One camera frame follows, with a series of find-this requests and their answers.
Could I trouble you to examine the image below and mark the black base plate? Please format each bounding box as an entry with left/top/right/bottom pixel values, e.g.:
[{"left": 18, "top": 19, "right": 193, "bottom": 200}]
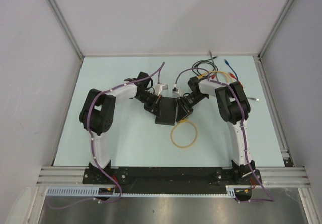
[{"left": 82, "top": 164, "right": 262, "bottom": 196}]

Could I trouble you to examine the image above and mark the aluminium right corner post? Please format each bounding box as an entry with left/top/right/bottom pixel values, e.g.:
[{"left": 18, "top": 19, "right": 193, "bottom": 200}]
[{"left": 257, "top": 0, "right": 295, "bottom": 60}]

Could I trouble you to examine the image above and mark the grey ethernet cable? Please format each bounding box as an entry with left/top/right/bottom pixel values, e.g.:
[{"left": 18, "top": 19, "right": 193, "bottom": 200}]
[{"left": 208, "top": 51, "right": 260, "bottom": 101}]

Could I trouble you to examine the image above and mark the aluminium front frame rail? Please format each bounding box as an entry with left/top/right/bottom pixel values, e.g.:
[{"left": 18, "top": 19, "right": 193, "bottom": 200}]
[{"left": 36, "top": 166, "right": 311, "bottom": 188}]

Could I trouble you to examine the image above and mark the white slotted cable duct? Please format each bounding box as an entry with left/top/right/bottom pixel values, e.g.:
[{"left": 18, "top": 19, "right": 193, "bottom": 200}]
[{"left": 47, "top": 186, "right": 235, "bottom": 198}]

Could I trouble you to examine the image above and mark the blue ethernet cable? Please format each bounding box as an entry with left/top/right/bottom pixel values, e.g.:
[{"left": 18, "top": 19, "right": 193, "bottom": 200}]
[{"left": 223, "top": 59, "right": 239, "bottom": 80}]

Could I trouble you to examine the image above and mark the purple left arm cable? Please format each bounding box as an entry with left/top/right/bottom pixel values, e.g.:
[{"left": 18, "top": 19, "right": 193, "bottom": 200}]
[{"left": 47, "top": 61, "right": 166, "bottom": 209}]

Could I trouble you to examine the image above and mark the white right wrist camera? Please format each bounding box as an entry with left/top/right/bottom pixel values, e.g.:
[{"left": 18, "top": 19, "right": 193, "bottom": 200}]
[{"left": 172, "top": 86, "right": 182, "bottom": 96}]

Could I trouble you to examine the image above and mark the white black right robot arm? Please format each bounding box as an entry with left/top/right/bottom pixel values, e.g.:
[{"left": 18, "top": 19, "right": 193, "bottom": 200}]
[{"left": 176, "top": 77, "right": 256, "bottom": 184}]

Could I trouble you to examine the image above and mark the aluminium corner post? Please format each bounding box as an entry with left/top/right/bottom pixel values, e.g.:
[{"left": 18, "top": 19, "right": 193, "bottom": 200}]
[
  {"left": 257, "top": 0, "right": 295, "bottom": 60},
  {"left": 46, "top": 0, "right": 84, "bottom": 60}
]

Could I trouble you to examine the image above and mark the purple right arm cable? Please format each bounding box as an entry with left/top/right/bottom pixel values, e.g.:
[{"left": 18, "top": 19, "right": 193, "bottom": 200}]
[{"left": 175, "top": 69, "right": 276, "bottom": 202}]

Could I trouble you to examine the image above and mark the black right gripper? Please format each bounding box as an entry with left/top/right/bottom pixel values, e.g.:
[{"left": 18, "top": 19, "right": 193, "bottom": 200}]
[{"left": 176, "top": 93, "right": 208, "bottom": 122}]

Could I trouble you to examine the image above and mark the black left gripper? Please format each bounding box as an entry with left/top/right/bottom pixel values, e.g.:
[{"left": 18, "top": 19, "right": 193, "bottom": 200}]
[{"left": 135, "top": 91, "right": 162, "bottom": 118}]

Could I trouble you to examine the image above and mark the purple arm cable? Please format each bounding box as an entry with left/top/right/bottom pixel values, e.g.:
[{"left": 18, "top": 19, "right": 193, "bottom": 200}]
[
  {"left": 47, "top": 61, "right": 166, "bottom": 209},
  {"left": 175, "top": 69, "right": 276, "bottom": 202}
]

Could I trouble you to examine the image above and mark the aluminium right side rail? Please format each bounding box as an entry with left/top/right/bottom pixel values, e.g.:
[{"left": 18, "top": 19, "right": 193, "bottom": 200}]
[{"left": 253, "top": 55, "right": 294, "bottom": 167}]

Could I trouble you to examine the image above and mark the black network switch box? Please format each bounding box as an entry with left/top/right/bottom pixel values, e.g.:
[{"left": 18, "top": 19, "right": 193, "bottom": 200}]
[{"left": 155, "top": 97, "right": 177, "bottom": 126}]

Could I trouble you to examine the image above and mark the aluminium left corner post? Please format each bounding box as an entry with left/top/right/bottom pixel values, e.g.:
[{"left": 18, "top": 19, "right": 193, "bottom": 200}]
[{"left": 46, "top": 0, "right": 84, "bottom": 60}]

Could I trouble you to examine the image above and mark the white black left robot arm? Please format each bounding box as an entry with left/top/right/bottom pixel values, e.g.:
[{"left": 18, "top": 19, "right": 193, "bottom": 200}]
[{"left": 79, "top": 72, "right": 162, "bottom": 184}]

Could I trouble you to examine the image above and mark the red ethernet cable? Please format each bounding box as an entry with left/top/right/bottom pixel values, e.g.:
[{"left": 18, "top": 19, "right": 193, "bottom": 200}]
[{"left": 210, "top": 71, "right": 243, "bottom": 86}]

